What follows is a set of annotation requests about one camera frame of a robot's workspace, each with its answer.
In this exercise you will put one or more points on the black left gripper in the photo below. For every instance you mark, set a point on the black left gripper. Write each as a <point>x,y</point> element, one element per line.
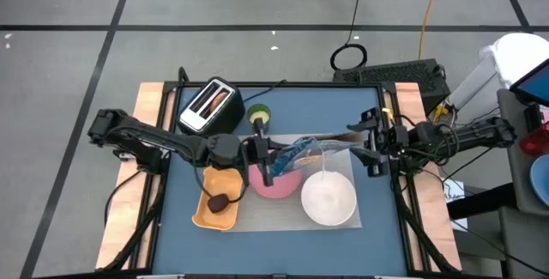
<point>257,150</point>

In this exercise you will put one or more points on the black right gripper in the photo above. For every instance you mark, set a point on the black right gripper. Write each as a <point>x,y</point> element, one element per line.
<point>392,141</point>

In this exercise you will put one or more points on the blue cereal box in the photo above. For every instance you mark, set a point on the blue cereal box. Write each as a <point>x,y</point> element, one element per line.
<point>300,152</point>

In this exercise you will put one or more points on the dark red plum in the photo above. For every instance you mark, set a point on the dark red plum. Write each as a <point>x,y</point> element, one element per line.
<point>218,203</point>

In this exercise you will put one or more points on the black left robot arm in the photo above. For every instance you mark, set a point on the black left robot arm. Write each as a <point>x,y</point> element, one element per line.
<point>141,135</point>

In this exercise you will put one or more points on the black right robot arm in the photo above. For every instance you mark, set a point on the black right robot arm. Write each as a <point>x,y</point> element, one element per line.
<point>472,135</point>

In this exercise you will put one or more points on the pink plate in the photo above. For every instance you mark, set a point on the pink plate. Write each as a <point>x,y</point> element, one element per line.
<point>279,186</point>

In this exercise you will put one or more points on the yellow tag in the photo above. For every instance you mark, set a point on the yellow tag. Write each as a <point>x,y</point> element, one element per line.
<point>387,111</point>

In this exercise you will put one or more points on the green glass cup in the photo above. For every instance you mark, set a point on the green glass cup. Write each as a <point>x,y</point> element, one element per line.
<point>253,113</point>

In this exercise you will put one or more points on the yellow plastic bin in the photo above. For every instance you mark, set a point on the yellow plastic bin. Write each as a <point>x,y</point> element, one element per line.
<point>223,182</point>

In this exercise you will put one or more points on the grey woven placemat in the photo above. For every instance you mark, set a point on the grey woven placemat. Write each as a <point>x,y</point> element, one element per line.
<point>274,214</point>

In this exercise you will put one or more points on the white bowl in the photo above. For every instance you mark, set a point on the white bowl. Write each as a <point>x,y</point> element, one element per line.
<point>329,197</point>

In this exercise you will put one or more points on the black computer case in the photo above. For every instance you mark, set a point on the black computer case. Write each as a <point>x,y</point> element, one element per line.
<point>394,77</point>

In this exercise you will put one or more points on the black and silver toaster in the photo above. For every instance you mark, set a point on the black and silver toaster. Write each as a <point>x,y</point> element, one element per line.
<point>206,107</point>

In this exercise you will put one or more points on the white paper sheet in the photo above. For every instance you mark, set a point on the white paper sheet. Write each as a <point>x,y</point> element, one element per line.
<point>455,193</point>

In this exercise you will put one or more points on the grey waste bin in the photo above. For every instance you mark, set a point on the grey waste bin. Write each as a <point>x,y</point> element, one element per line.
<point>476,98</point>

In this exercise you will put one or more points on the grey side cabinet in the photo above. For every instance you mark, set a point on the grey side cabinet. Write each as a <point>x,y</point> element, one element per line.
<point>512,171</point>

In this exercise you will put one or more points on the red object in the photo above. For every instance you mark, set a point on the red object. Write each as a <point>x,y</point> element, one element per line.
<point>534,143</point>

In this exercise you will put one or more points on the white cloth bag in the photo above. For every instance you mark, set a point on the white cloth bag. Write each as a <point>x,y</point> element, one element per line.
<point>519,53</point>

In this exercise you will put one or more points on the black tablet screen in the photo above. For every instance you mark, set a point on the black tablet screen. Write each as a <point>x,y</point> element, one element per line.
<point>536,86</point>

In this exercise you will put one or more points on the blue dish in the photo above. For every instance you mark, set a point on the blue dish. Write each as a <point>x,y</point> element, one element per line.
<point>541,180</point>

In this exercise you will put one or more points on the black metal table frame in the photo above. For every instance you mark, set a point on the black metal table frame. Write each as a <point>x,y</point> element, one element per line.
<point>300,85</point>

